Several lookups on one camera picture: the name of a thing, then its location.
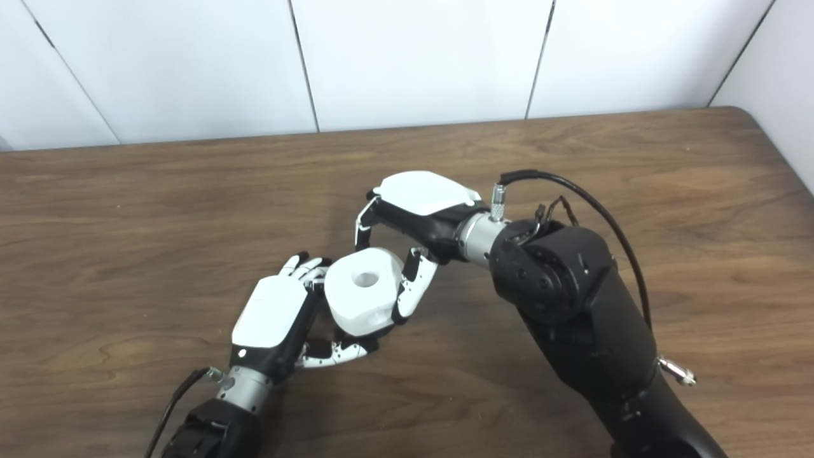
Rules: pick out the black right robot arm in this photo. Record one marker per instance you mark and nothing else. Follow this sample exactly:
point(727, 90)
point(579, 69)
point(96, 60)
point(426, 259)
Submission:
point(572, 318)

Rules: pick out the white cube block with holes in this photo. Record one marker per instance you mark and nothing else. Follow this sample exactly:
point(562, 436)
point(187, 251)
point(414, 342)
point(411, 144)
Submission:
point(356, 305)

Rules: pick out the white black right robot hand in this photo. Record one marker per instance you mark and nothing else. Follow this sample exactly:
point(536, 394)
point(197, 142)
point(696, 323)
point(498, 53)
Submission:
point(426, 191)

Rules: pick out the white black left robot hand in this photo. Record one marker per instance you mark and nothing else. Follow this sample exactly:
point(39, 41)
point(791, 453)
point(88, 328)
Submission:
point(267, 315)

